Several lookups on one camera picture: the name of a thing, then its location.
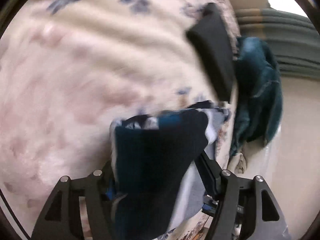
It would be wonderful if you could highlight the navy striped knit sweater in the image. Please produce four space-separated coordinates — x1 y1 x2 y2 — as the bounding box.
110 101 230 239

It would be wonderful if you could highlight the teal velvet garment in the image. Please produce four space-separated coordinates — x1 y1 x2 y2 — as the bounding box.
229 37 283 156

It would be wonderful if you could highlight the floral cream bed blanket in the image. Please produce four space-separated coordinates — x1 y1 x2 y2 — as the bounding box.
1 0 240 234

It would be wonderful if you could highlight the green plaid curtain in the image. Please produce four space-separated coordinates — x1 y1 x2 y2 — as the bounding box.
235 8 319 80

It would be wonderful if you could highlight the black folded garment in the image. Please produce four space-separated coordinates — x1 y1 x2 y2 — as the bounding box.
186 3 235 102

